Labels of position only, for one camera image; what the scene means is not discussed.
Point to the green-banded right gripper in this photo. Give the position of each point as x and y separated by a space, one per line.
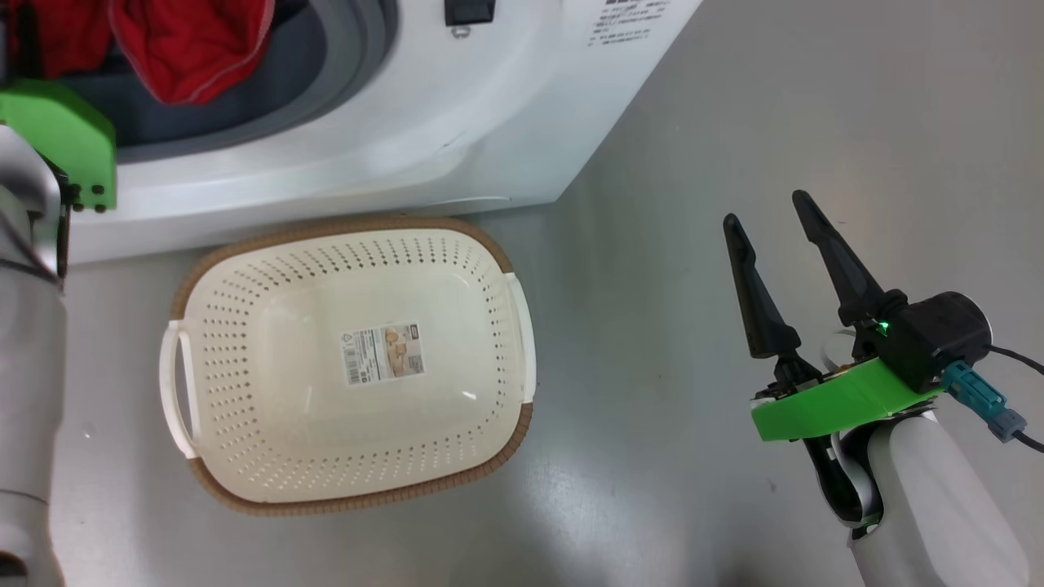
840 403

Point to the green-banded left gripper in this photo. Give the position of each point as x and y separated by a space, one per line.
73 139

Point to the red white garment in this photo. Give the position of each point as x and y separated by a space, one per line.
188 49

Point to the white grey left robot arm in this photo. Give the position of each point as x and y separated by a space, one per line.
28 367

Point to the grey rubber door gasket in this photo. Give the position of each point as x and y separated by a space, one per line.
347 65

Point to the white front-load washing machine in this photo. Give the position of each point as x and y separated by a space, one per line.
408 122

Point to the cream perforated laundry basket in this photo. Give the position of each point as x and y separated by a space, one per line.
285 440

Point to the black door latch socket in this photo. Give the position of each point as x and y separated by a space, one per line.
469 11

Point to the printed text sticker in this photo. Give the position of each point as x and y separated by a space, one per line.
628 20

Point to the paper product label sticker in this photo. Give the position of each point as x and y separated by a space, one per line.
383 354

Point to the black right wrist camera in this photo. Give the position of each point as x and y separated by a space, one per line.
938 334

